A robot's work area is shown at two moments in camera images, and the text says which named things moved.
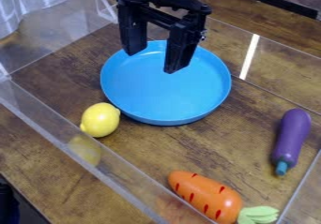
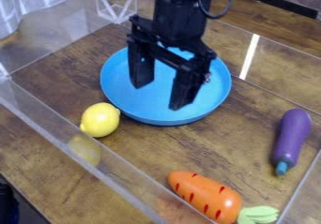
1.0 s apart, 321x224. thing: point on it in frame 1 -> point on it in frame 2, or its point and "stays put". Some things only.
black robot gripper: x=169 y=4 -> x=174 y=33
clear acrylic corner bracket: x=107 y=9 stays put
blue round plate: x=158 y=98 stays put
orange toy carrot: x=216 y=201 stays put
